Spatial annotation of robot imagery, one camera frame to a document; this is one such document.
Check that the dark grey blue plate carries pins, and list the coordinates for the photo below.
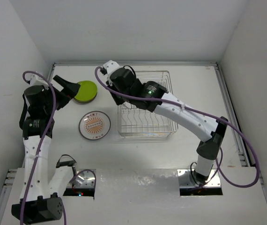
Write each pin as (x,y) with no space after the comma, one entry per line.
(85,102)

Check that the metal base plate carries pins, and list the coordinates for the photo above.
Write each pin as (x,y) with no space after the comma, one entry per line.
(186,181)
(85,178)

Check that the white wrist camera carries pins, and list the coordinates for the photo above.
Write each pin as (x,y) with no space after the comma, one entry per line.
(109,67)
(37,80)

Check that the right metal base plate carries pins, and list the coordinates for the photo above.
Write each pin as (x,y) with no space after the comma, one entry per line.
(186,181)

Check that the metal wire dish rack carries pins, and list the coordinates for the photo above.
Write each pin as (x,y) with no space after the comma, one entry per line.
(135,123)

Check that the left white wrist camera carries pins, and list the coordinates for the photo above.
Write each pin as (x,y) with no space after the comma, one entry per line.
(37,80)

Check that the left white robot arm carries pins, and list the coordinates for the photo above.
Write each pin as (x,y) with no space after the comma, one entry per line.
(41,198)

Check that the green plate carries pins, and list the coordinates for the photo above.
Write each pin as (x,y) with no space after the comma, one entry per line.
(87,91)

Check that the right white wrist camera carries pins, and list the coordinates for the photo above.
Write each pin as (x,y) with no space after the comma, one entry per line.
(109,67)

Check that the aluminium table frame rail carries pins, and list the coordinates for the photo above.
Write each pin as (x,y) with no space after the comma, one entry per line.
(130,166)

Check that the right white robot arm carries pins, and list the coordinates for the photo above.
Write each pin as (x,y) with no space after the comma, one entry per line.
(155,98)

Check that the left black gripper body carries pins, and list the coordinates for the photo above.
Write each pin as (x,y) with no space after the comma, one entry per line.
(62,99)

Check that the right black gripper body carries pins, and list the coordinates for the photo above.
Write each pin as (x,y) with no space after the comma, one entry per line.
(119,100)

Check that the white plate orange flower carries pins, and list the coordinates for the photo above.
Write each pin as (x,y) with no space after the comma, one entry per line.
(94,125)

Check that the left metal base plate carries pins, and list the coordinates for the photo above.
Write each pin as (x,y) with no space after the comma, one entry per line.
(85,178)

